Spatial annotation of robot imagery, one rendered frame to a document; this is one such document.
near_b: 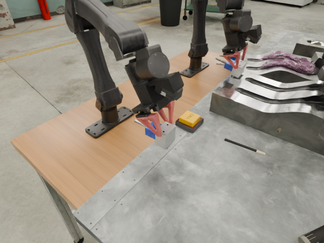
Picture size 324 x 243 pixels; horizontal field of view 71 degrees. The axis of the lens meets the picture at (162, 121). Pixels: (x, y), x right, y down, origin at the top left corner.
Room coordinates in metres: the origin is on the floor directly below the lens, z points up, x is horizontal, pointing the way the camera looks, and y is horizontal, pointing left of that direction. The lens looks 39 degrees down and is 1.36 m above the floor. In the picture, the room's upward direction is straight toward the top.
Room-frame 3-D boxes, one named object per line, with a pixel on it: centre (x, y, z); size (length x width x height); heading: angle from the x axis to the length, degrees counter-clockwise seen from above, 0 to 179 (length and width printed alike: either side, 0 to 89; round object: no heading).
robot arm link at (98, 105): (0.69, 0.19, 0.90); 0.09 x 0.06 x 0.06; 130
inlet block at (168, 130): (0.51, 0.03, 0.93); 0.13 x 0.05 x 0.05; 54
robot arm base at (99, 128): (0.69, 0.20, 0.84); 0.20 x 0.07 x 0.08; 140
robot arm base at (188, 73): (1.16, -0.18, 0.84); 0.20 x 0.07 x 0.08; 140
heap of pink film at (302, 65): (1.05, -0.62, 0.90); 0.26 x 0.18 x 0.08; 70
